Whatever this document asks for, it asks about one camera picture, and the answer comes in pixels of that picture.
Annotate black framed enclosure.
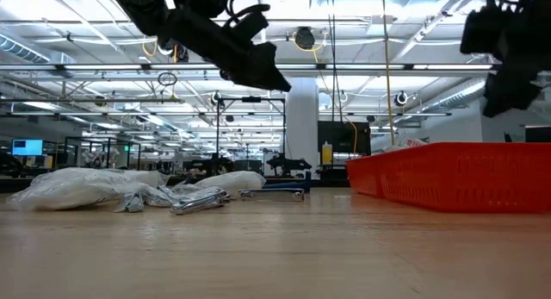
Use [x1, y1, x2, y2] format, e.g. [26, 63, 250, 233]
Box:
[63, 135, 142, 178]

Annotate white cotton balls bag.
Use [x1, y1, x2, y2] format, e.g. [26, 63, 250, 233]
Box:
[192, 170, 268, 197]
[5, 166, 150, 213]

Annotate red toothbrush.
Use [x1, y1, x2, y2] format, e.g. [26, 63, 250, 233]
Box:
[381, 136, 428, 154]

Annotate long ceiling light strip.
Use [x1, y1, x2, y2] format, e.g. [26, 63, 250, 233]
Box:
[0, 62, 500, 72]

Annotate black hanging cable loop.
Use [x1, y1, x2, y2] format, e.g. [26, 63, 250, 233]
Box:
[156, 71, 179, 88]

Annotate silver air duct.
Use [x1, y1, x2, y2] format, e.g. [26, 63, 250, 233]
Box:
[419, 72, 514, 115]
[0, 30, 77, 67]

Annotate black gantry frame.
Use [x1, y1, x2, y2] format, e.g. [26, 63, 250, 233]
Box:
[215, 97, 288, 178]

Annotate blue disposable razor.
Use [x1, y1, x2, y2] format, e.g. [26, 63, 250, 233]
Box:
[261, 171, 313, 193]

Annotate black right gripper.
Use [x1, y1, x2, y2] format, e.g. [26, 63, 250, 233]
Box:
[459, 0, 551, 119]

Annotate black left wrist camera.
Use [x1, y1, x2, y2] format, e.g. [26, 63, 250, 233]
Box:
[232, 9, 271, 45]

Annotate blue computer monitor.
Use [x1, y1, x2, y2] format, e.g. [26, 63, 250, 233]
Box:
[11, 139, 45, 158]

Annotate chrome metal tweezers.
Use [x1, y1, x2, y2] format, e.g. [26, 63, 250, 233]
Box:
[238, 187, 306, 202]

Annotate black monitor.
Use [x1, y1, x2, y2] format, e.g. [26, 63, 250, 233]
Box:
[524, 125, 551, 145]

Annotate red plastic mesh basket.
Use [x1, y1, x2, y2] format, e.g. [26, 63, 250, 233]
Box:
[378, 141, 551, 215]
[345, 154, 387, 200]

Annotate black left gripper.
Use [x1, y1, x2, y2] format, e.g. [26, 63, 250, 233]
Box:
[163, 6, 293, 93]

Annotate black aluminium table frame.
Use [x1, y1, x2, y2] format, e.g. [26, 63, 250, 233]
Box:
[0, 173, 350, 194]

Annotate yellow bottle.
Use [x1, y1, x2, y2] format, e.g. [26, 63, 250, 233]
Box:
[321, 140, 334, 166]

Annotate black wall screen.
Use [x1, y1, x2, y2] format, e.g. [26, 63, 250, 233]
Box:
[317, 120, 373, 157]

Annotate silver nail clipper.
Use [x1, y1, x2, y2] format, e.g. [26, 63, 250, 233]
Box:
[113, 190, 146, 215]
[169, 191, 230, 216]
[174, 184, 232, 201]
[140, 184, 177, 209]

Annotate white building column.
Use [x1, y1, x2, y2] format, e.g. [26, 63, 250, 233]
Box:
[285, 77, 320, 180]

